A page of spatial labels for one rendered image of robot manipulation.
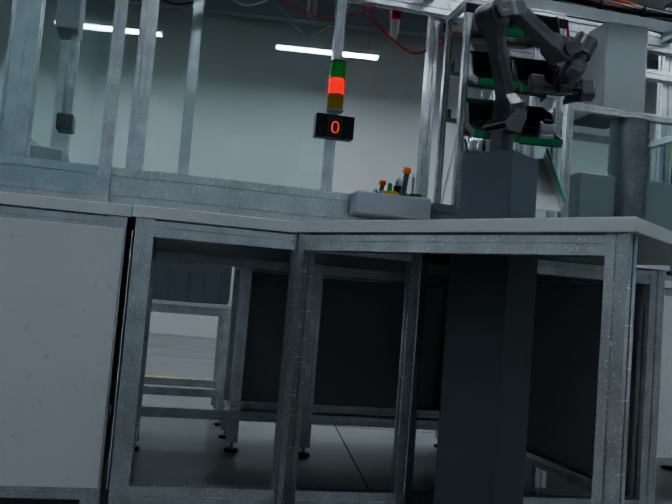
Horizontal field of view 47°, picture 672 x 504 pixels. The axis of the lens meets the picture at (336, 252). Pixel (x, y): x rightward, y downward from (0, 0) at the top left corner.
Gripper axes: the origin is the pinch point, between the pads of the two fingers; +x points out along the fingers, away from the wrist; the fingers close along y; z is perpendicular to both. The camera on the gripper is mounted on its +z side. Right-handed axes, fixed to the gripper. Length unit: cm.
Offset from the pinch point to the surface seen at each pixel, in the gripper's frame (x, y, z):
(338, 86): 17, 63, 6
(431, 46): 107, 19, 84
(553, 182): 21.9, -6.5, -17.2
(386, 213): -4, 48, -43
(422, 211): -3, 38, -41
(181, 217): -13, 100, -52
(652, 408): 21, -34, -85
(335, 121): 19, 63, -5
